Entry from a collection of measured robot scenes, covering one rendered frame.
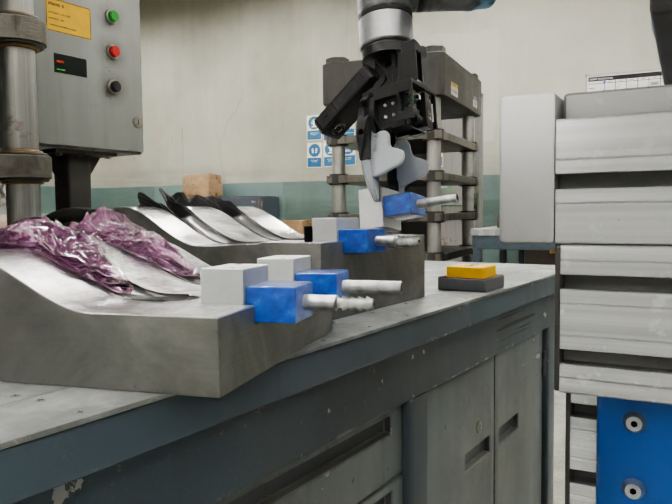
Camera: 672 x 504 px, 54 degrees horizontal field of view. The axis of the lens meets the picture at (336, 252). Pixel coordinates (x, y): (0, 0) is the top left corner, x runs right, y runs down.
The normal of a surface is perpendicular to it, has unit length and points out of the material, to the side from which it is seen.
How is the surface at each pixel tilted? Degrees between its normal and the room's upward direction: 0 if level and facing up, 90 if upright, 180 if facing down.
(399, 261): 90
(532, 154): 90
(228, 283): 90
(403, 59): 82
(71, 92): 90
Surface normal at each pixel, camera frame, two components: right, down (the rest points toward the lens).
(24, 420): -0.01, -1.00
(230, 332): 0.96, 0.00
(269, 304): -0.29, 0.06
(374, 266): 0.83, 0.03
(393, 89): -0.56, -0.08
